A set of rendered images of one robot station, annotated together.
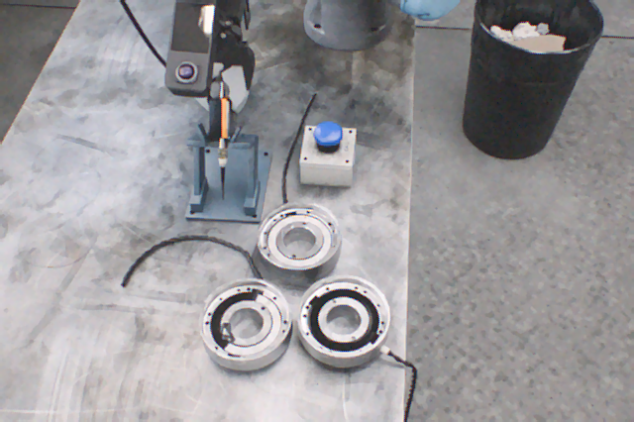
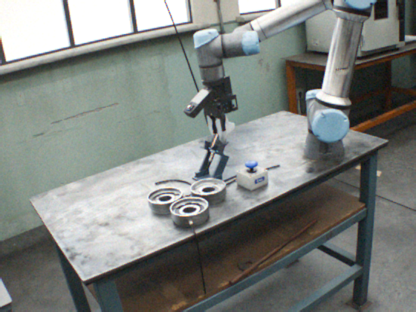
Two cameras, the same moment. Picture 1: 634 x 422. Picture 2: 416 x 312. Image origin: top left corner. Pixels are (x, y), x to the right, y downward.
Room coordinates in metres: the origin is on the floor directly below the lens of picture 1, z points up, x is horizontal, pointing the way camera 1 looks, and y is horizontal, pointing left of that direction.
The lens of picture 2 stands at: (-0.26, -0.92, 1.42)
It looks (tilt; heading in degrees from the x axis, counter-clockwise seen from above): 22 degrees down; 52
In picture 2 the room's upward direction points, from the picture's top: 7 degrees counter-clockwise
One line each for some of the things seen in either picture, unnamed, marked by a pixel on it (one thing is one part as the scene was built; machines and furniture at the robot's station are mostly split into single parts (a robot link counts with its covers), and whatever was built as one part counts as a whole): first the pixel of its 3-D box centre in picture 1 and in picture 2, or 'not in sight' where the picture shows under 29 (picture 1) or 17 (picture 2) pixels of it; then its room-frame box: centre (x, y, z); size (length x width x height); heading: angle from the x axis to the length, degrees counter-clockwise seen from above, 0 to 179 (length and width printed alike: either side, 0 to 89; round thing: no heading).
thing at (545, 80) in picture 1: (520, 75); not in sight; (1.50, -0.60, 0.21); 0.34 x 0.34 x 0.43
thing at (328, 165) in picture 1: (329, 153); (253, 176); (0.64, -0.02, 0.82); 0.08 x 0.07 x 0.05; 173
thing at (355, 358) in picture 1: (343, 323); (189, 212); (0.38, -0.03, 0.82); 0.10 x 0.10 x 0.04
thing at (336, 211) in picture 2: not in sight; (226, 264); (0.64, 0.17, 0.40); 1.17 x 0.59 x 0.80; 173
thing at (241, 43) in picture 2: not in sight; (241, 43); (0.71, 0.05, 1.22); 0.11 x 0.11 x 0.08; 42
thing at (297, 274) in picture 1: (299, 243); (209, 192); (0.49, 0.02, 0.82); 0.10 x 0.10 x 0.04
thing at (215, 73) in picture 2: not in sight; (211, 72); (0.64, 0.12, 1.14); 0.08 x 0.08 x 0.05
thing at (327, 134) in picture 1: (328, 143); (251, 169); (0.64, -0.02, 0.85); 0.04 x 0.04 x 0.05
